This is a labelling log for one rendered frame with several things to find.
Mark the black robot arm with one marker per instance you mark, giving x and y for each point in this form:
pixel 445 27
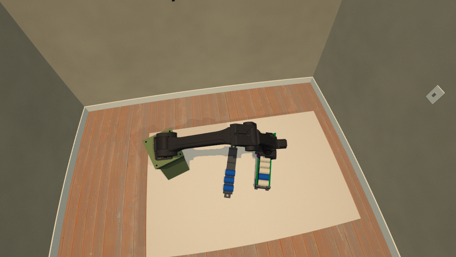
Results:
pixel 244 135

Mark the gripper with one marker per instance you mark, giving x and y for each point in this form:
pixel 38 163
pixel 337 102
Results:
pixel 268 154

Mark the blue plastic bar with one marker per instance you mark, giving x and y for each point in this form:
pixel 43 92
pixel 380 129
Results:
pixel 230 172
pixel 228 188
pixel 229 180
pixel 263 176

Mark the beige cylinder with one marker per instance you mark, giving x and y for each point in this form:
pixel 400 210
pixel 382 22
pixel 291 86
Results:
pixel 263 182
pixel 265 164
pixel 263 159
pixel 264 170

